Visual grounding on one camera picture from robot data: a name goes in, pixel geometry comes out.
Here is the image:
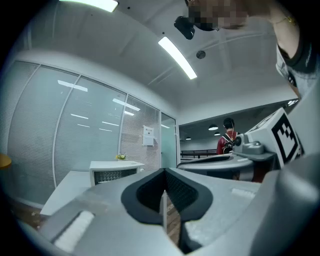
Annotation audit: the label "yellow round table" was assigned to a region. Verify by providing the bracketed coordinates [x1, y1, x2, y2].
[0, 153, 13, 170]

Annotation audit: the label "black head camera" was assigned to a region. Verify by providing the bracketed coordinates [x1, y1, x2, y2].
[173, 15, 196, 41]

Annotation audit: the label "right hand-held gripper camera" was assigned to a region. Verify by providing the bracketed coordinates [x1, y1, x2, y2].
[232, 133, 266, 155]

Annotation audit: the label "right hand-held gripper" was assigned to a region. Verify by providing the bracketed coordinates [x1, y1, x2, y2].
[176, 107, 305, 183]

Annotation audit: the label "glass door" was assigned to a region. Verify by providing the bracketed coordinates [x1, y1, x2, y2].
[160, 112, 178, 169]

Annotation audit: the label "black eyeglasses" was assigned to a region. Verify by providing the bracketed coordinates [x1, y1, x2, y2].
[193, 21, 222, 32]

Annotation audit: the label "gold necklace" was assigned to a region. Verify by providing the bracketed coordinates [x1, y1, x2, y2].
[274, 15, 297, 26]

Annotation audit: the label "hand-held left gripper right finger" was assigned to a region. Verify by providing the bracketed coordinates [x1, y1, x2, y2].
[166, 167, 262, 255]

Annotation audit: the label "white ceiling light panel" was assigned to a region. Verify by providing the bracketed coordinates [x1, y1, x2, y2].
[58, 0, 120, 13]
[157, 36, 198, 81]

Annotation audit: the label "person's head and neck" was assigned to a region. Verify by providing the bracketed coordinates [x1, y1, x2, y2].
[186, 0, 301, 60]

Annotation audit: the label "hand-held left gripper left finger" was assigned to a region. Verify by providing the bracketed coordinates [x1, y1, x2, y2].
[37, 167, 185, 256]

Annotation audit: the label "person's grey t-shirt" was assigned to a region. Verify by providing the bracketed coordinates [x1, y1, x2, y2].
[275, 37, 320, 99]

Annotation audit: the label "black railing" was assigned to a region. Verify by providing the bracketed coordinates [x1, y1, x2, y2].
[180, 148, 218, 160]

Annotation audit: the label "white paper notice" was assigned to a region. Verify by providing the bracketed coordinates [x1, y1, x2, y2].
[142, 125, 156, 147]

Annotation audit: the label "white oven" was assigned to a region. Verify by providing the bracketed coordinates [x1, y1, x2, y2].
[89, 160, 146, 188]

